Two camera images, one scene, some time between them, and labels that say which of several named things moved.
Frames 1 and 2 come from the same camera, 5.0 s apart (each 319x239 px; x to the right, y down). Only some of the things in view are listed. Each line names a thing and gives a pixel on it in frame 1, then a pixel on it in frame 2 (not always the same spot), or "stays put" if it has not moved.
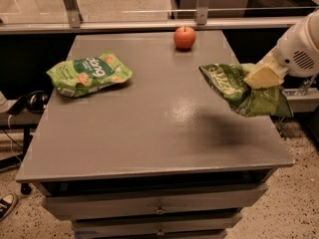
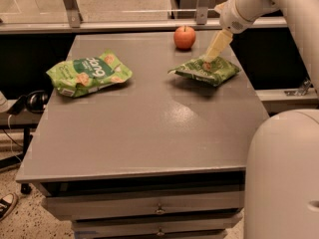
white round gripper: [293, 54] -> [233, 16]
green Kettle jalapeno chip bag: [227, 82] -> [211, 70]
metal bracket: [303, 90] stays put
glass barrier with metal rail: [130, 8] stays put
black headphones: [34, 102] stays put
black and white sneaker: [7, 204] stays put
